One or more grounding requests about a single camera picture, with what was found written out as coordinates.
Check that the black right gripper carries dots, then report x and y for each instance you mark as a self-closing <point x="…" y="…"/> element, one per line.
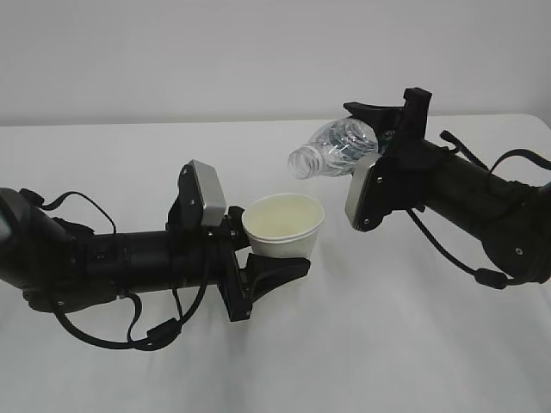
<point x="400" y="130"/>

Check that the white paper cup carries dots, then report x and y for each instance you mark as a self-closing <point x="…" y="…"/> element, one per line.
<point x="283" y="225"/>

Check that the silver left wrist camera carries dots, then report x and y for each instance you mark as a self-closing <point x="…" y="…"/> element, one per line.
<point x="200" y="195"/>

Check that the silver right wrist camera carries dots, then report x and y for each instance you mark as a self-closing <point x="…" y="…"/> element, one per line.
<point x="378" y="187"/>

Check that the clear green-label water bottle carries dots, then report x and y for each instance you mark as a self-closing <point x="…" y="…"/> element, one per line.
<point x="333" y="150"/>

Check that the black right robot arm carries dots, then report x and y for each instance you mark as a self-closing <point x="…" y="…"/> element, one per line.
<point x="409" y="173"/>

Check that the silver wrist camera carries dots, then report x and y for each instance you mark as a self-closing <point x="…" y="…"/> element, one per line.
<point x="378" y="187"/>
<point x="200" y="195"/>

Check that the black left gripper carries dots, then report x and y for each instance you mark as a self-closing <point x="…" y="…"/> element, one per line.
<point x="238" y="288"/>

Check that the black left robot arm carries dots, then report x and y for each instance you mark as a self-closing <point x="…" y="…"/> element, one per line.
<point x="44" y="256"/>

